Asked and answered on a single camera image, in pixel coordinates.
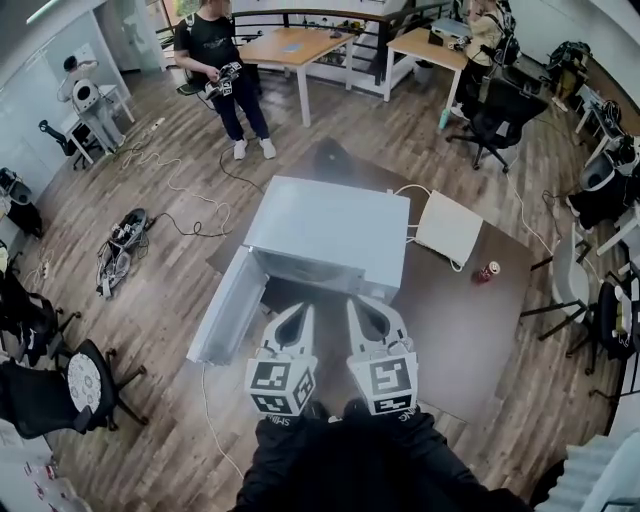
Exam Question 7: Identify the cream tote bag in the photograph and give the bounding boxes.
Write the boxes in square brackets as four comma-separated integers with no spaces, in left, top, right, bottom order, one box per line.
[394,184,486,274]

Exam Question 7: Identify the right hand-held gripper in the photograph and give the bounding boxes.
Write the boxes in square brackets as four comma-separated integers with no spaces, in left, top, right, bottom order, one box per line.
[345,294,419,417]

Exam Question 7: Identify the wooden desk with white legs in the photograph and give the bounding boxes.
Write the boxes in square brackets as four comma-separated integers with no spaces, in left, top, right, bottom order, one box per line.
[238,26,358,127]
[385,26,470,120]

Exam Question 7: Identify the person's left forearm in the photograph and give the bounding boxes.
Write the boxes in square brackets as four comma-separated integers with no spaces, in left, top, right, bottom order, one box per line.
[251,412,322,482]

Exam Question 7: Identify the grey harness bundle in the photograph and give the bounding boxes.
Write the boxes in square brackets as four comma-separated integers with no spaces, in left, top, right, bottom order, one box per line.
[95,208,152,300]

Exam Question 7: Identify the black chair with lace cushion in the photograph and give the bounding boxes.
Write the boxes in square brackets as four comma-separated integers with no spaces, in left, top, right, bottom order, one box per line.
[0,338,150,442]

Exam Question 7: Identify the red drink can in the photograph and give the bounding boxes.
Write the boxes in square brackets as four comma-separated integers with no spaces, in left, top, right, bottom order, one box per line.
[473,260,503,286]

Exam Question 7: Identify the person's right forearm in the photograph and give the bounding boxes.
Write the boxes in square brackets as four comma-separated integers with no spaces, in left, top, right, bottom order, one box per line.
[384,407,452,472]

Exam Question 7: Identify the black mesh office chair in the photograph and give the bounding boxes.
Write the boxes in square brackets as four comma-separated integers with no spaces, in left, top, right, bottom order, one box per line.
[445,78,550,173]

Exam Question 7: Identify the black bag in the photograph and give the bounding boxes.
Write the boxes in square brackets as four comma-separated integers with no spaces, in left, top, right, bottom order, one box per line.
[310,136,354,177]

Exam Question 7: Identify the clear plastic wrapped pack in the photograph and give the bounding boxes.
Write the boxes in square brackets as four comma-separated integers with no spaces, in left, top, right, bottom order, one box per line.
[0,421,95,512]

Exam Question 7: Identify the black office chair with headrest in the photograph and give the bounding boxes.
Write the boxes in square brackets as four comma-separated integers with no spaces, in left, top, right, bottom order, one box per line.
[38,118,102,172]

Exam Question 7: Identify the white microwave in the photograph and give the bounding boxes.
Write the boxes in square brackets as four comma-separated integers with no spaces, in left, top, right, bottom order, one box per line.
[185,174,413,367]

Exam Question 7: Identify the white chair with black legs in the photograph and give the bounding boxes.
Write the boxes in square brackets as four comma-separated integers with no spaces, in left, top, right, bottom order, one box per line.
[519,221,592,342]

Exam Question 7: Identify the white stairs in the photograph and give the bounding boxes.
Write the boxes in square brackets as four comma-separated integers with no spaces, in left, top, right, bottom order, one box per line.
[528,431,640,512]

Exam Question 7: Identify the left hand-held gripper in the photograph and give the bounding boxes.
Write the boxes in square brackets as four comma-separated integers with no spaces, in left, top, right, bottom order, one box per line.
[243,302,320,417]

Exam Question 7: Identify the white power cable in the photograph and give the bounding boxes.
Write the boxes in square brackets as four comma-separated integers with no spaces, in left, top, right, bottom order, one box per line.
[199,362,247,482]

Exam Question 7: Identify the small white desk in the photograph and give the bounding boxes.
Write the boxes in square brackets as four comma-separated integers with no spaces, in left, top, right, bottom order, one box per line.
[63,83,137,167]

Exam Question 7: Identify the person's torso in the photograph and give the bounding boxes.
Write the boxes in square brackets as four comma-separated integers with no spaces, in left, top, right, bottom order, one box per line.
[234,399,537,512]

